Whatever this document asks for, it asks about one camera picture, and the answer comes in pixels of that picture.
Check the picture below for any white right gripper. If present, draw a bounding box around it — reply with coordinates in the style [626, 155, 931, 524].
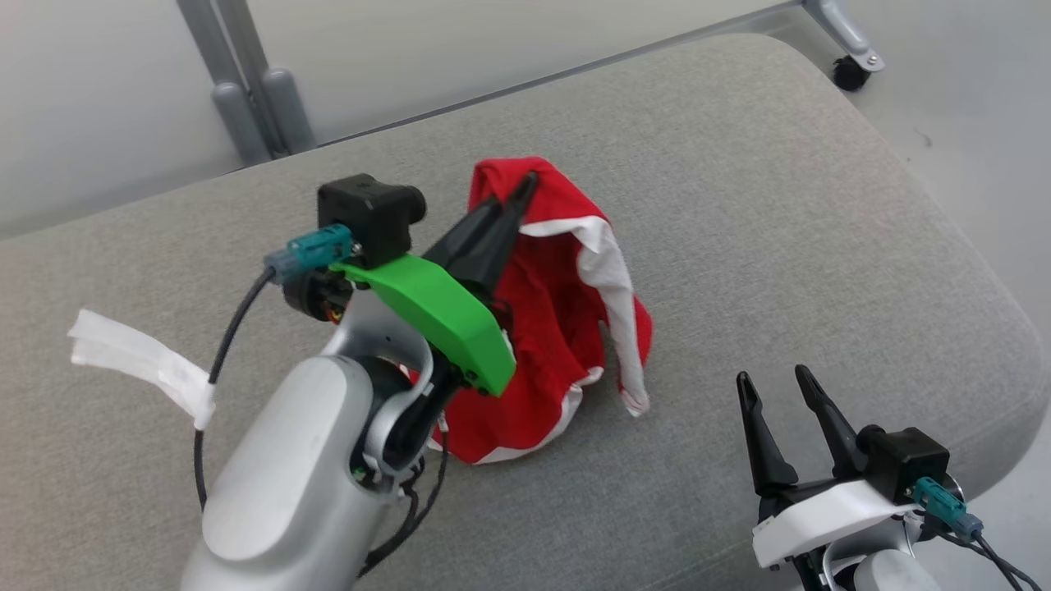
[736, 364, 925, 570]

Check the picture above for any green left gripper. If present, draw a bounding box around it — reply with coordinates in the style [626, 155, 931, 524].
[331, 172, 539, 398]

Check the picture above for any red garment with white trim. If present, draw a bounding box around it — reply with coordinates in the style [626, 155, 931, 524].
[411, 156, 655, 466]

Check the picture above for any black caster wheel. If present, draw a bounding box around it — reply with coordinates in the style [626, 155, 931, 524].
[832, 56, 871, 91]

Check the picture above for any white tape label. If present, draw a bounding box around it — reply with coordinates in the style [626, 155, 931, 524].
[67, 309, 217, 431]

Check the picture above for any grey metal partition leg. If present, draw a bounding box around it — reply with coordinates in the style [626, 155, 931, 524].
[801, 0, 886, 73]

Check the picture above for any teal right cable connector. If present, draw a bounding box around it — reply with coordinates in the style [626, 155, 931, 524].
[911, 478, 984, 541]

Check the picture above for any teal cable connector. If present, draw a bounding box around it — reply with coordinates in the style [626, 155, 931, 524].
[264, 224, 356, 284]
[911, 478, 984, 541]

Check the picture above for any teal left cable connector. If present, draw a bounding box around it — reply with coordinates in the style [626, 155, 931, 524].
[264, 224, 356, 284]

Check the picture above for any grey partition bottom rail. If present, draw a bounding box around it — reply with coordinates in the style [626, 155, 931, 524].
[316, 0, 810, 149]

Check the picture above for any black right camera cable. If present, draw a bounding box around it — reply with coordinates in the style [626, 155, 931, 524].
[936, 525, 1044, 591]

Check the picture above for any black camera cable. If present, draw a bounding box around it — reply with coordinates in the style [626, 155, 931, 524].
[936, 525, 1044, 591]
[192, 267, 277, 511]

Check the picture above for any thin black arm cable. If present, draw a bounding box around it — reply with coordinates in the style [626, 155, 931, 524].
[357, 427, 451, 580]

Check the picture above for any black left camera cable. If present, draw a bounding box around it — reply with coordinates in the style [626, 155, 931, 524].
[192, 267, 277, 511]

